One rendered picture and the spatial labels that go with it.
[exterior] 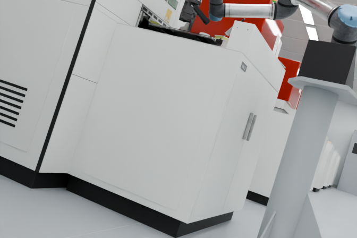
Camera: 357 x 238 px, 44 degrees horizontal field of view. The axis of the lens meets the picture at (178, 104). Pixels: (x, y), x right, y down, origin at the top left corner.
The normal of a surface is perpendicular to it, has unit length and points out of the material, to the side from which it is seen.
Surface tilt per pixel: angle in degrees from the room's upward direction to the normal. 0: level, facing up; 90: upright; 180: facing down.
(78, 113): 90
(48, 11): 90
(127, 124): 90
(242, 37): 90
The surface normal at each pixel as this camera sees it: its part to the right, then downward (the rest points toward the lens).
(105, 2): 0.88, 0.26
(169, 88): -0.36, -0.15
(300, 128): -0.60, -0.22
